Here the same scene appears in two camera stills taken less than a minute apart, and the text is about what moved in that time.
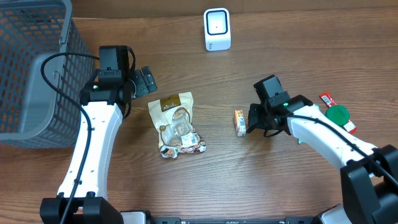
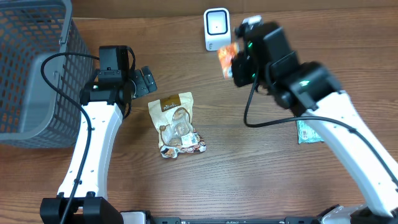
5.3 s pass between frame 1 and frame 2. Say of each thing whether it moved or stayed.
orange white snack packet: moved
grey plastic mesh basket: stayed
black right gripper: moved
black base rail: stayed
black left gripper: stayed
